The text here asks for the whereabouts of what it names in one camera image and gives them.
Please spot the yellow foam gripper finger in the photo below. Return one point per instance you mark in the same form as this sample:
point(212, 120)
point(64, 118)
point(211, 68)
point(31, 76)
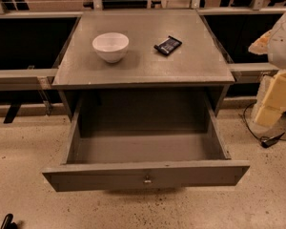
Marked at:
point(260, 46)
point(270, 100)

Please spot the grey top drawer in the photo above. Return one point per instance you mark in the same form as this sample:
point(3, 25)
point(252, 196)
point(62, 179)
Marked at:
point(144, 140)

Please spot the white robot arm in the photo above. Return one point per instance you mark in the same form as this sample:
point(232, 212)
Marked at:
point(272, 43)

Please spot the grey drawer cabinet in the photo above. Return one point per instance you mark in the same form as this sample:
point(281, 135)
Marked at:
point(197, 62)

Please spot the dark snack packet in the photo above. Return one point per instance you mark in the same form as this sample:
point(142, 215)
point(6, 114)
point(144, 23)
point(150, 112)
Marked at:
point(168, 46)

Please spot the white ceramic bowl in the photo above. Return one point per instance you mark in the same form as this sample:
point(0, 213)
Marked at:
point(111, 46)

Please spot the black object bottom left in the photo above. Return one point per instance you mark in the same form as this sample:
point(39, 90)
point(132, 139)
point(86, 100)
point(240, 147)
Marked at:
point(8, 223)

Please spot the grey right rail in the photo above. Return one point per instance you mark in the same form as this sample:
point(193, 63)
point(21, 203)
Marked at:
point(246, 73)

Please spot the grey rail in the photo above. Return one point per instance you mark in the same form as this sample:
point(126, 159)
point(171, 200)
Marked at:
point(21, 80)
point(246, 73)

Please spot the grey left rail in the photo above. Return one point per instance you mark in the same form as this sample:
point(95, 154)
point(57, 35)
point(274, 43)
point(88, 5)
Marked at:
point(21, 80)

